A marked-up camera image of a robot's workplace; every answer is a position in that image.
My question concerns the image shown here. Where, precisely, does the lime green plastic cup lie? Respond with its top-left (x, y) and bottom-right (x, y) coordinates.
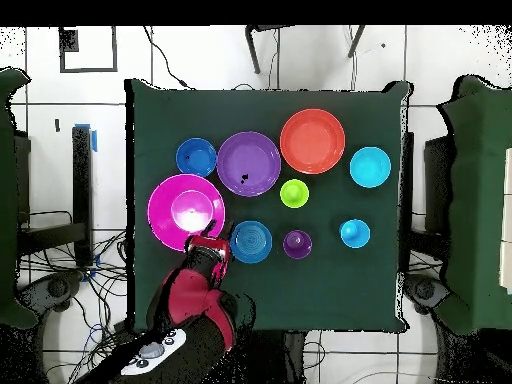
top-left (279, 178), bottom-right (310, 210)

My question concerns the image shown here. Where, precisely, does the wide orange bowl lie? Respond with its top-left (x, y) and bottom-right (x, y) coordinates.
top-left (279, 108), bottom-right (346, 176)

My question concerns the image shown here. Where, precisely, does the tangle of floor cables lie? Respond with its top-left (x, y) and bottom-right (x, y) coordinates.
top-left (18, 209), bottom-right (161, 384)

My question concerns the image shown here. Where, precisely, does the wide purple bowl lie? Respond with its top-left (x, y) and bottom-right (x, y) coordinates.
top-left (216, 130), bottom-right (283, 198)

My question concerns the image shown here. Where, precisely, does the black camera stand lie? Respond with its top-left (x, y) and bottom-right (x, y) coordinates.
top-left (244, 24), bottom-right (368, 76)

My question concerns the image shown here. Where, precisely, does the large pink bowl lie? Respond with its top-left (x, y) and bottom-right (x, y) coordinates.
top-left (146, 172), bottom-right (226, 253)

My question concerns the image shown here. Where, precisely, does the dark blue small bowl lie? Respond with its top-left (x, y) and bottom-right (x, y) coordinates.
top-left (175, 137), bottom-right (218, 178)

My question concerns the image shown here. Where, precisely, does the purple plastic cup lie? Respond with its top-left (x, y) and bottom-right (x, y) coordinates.
top-left (282, 229), bottom-right (314, 260)

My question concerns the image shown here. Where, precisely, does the light blue plastic cup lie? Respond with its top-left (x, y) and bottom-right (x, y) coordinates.
top-left (338, 218), bottom-right (372, 250)

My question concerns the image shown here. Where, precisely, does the green-clothed side table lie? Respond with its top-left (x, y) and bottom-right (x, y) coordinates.
top-left (434, 75), bottom-right (512, 336)
top-left (0, 67), bottom-right (39, 329)

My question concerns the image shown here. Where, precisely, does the blue straight-sided bowl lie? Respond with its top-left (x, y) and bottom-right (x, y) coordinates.
top-left (229, 220), bottom-right (274, 265)

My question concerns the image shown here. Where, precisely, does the black round machine base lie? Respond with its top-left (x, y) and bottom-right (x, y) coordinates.
top-left (17, 271), bottom-right (86, 314)
top-left (402, 273), bottom-right (452, 316)

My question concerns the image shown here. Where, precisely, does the light blue small bowl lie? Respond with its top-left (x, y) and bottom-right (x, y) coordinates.
top-left (348, 146), bottom-right (392, 189)

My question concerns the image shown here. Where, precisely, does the black bench frame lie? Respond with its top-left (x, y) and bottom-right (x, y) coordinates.
top-left (400, 131), bottom-right (456, 241)
top-left (15, 125), bottom-right (96, 268)

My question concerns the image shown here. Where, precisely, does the dark green tablecloth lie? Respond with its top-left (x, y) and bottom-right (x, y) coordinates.
top-left (125, 78), bottom-right (412, 335)

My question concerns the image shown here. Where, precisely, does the thin black floor cable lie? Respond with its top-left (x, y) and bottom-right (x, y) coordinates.
top-left (142, 25), bottom-right (194, 90)

